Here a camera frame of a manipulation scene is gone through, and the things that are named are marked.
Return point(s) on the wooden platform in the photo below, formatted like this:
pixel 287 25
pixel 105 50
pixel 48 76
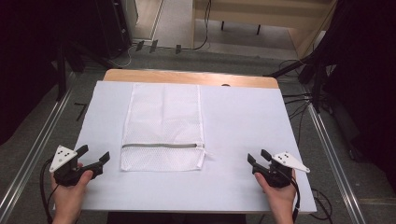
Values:
pixel 267 18

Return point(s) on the white table cover sheet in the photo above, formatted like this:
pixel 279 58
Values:
pixel 243 133

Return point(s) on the black tripod stand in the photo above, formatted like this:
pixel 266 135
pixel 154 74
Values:
pixel 316 81

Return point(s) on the person's left hand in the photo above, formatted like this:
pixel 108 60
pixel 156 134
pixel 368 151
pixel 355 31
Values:
pixel 70 199

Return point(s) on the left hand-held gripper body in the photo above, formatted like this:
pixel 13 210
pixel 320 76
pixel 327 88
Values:
pixel 67 174

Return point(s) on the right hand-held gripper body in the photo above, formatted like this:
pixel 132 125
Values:
pixel 277 175

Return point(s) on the person's right hand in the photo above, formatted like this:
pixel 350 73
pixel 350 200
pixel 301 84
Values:
pixel 278 200

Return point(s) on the aluminium floor rail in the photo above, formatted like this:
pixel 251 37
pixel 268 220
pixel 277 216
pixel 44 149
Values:
pixel 333 165
pixel 34 149

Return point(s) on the person's dark clothing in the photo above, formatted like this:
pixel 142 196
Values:
pixel 174 218

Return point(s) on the white mesh laundry bag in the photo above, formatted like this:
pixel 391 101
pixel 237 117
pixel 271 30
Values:
pixel 163 127

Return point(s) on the black curtain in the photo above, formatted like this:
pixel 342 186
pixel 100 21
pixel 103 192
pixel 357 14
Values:
pixel 28 46
pixel 364 77

